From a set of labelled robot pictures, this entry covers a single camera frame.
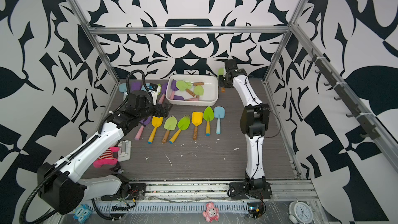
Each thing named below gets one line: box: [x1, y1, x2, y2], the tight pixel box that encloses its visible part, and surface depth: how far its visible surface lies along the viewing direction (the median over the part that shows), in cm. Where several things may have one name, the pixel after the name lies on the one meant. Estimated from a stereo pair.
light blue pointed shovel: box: [214, 105, 226, 135], surface depth 104 cm
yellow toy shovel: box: [147, 116, 164, 145], surface depth 96 cm
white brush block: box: [117, 140, 132, 162], surface depth 86 cm
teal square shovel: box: [118, 82, 127, 93], surface depth 116 cm
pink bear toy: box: [202, 202, 220, 223], surface depth 68 cm
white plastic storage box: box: [165, 74, 219, 107], surface depth 115 cm
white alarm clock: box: [288, 199, 314, 224], surface depth 67 cm
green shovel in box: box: [194, 85, 204, 98], surface depth 117 cm
